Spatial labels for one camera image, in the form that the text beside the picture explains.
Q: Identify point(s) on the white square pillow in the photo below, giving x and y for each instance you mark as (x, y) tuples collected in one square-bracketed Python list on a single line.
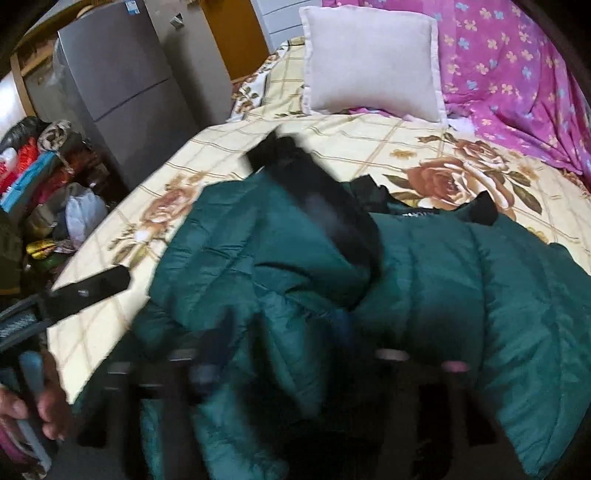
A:
[(369, 60)]

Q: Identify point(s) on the green down jacket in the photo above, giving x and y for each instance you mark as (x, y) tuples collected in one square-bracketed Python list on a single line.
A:
[(438, 300)]

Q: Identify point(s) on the pile of colourful bags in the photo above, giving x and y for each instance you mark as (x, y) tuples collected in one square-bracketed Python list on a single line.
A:
[(32, 175)]

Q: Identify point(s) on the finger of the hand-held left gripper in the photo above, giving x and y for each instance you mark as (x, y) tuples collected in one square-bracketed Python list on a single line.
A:
[(90, 290)]

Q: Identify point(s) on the pink floral blanket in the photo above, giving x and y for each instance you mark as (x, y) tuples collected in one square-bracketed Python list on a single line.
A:
[(517, 69)]

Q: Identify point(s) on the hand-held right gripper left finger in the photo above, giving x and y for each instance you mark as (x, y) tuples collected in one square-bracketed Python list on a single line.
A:
[(217, 360)]

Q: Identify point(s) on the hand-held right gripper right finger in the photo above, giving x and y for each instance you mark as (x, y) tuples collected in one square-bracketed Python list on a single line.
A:
[(344, 332)]

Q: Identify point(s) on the grey refrigerator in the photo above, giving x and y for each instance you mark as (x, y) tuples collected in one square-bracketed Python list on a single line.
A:
[(120, 92)]

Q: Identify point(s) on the white plastic bag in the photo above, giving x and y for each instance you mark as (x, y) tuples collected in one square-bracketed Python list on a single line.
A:
[(85, 214)]

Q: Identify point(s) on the person's left hand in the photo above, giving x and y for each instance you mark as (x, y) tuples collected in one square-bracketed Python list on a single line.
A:
[(55, 406)]

